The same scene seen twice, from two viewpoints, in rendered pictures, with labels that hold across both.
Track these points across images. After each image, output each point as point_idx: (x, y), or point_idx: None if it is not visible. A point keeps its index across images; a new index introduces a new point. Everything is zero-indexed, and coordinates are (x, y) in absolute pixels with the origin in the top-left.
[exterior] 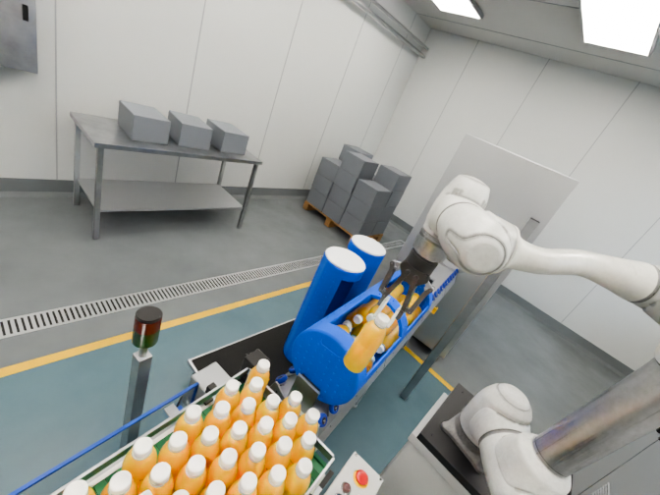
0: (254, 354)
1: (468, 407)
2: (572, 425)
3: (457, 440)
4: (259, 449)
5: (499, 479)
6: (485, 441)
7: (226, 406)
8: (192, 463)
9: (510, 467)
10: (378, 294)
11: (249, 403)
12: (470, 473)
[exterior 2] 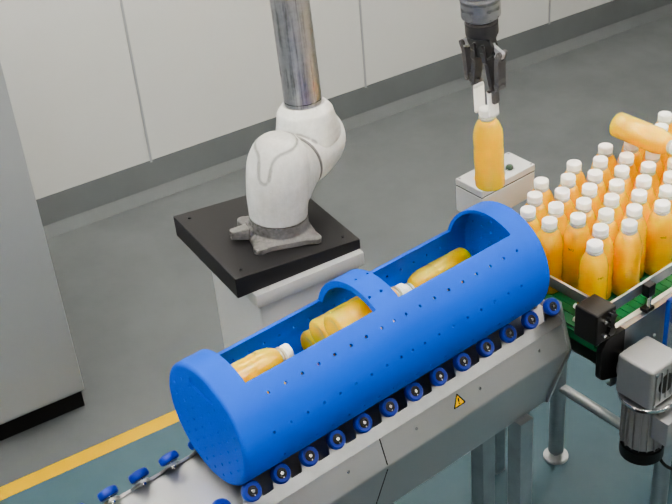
0: (601, 309)
1: (302, 198)
2: (314, 56)
3: (311, 225)
4: (588, 186)
5: (341, 139)
6: (324, 162)
7: (631, 207)
8: (648, 178)
9: (337, 125)
10: (382, 291)
11: (605, 211)
12: (312, 211)
